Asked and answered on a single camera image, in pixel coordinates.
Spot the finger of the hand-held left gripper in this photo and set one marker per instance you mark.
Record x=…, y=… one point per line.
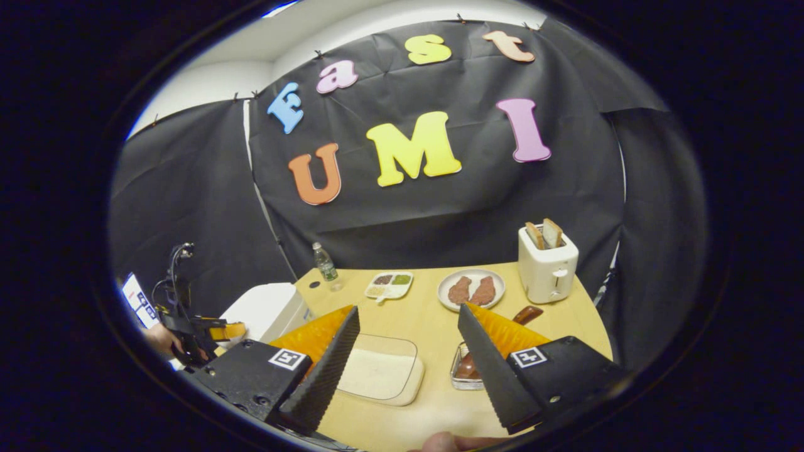
x=229, y=331

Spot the clear plastic water bottle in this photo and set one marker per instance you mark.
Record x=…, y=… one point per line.
x=325, y=263

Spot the brown wooden spoon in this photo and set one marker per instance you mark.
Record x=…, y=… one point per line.
x=526, y=314

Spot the brown meat piece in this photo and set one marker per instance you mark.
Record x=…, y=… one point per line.
x=459, y=290
x=483, y=290

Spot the white rice cooker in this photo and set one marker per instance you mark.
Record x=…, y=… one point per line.
x=267, y=311

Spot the clear glass tray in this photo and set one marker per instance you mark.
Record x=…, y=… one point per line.
x=389, y=342

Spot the white divided grain dish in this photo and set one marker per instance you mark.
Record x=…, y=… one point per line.
x=389, y=285

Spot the white toaster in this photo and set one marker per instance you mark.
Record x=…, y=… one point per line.
x=548, y=276

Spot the white printed panel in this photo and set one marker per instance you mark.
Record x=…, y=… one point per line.
x=139, y=301

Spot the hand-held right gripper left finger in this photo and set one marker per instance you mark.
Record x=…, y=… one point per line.
x=326, y=370

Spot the round white plate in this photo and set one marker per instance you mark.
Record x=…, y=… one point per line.
x=472, y=273

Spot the toasted bread slice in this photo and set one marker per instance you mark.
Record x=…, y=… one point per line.
x=553, y=232
x=535, y=235

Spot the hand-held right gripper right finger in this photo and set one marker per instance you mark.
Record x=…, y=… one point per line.
x=496, y=376

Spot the white rice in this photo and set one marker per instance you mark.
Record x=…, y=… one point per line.
x=380, y=373

